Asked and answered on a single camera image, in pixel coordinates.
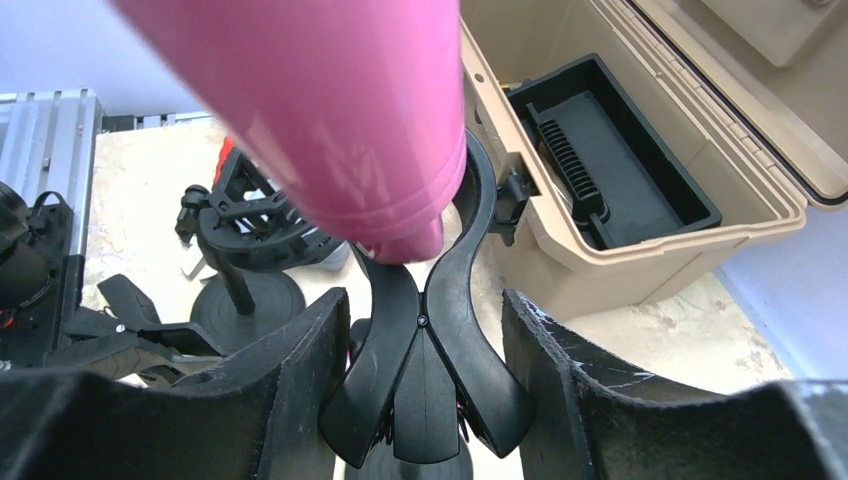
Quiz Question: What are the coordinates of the black tray inside case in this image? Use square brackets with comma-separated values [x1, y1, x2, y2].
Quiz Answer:
[506, 54, 722, 250]

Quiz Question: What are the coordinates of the tan plastic tool case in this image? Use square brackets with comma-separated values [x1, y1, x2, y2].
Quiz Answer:
[461, 0, 847, 320]

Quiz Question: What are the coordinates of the grey flat box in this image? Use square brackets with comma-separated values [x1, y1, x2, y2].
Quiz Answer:
[308, 242, 351, 271]

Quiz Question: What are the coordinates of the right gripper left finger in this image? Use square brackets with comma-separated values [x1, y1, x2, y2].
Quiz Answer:
[1, 287, 350, 479]

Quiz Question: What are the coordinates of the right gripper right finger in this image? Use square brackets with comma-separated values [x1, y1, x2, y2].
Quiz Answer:
[502, 289, 847, 479]

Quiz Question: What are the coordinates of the black stand with pink microphone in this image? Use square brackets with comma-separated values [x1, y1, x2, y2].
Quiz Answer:
[318, 134, 535, 479]

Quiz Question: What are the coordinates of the black clip desk stand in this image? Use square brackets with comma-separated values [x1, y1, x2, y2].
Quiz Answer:
[44, 274, 227, 386]

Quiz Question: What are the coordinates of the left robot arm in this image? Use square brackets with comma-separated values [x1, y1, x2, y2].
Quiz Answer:
[1, 184, 84, 371]

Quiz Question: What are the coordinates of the black shock-mount desk stand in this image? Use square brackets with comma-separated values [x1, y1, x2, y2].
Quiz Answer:
[175, 144, 343, 355]

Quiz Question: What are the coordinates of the pink toy microphone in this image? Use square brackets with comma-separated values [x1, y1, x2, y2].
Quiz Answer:
[115, 1, 466, 264]

